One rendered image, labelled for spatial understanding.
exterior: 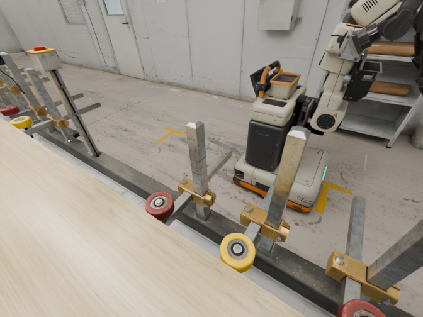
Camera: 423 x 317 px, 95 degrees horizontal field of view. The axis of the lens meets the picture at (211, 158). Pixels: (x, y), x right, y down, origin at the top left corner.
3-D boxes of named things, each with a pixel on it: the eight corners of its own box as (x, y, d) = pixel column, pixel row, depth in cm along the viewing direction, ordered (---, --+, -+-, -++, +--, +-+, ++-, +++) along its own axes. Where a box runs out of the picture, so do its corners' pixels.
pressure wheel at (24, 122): (28, 134, 109) (14, 116, 101) (43, 133, 110) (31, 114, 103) (21, 143, 103) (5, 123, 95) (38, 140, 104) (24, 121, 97)
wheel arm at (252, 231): (280, 170, 77) (282, 162, 75) (289, 173, 76) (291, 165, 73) (226, 270, 50) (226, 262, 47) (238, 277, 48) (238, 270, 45)
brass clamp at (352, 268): (328, 256, 54) (335, 247, 51) (388, 285, 48) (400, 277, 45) (324, 276, 50) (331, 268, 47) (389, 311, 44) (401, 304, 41)
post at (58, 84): (96, 151, 111) (53, 66, 82) (101, 154, 109) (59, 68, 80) (89, 155, 108) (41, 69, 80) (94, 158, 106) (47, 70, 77)
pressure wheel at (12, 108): (24, 120, 123) (12, 102, 116) (30, 123, 120) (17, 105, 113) (9, 125, 118) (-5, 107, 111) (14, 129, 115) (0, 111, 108)
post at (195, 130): (203, 220, 82) (192, 117, 52) (210, 224, 81) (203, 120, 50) (199, 226, 80) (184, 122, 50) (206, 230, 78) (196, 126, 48)
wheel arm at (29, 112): (82, 97, 145) (79, 91, 142) (84, 97, 143) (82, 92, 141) (12, 121, 117) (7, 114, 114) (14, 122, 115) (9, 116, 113)
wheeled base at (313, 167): (230, 184, 178) (231, 163, 162) (258, 148, 218) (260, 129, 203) (308, 217, 148) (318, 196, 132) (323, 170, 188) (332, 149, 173)
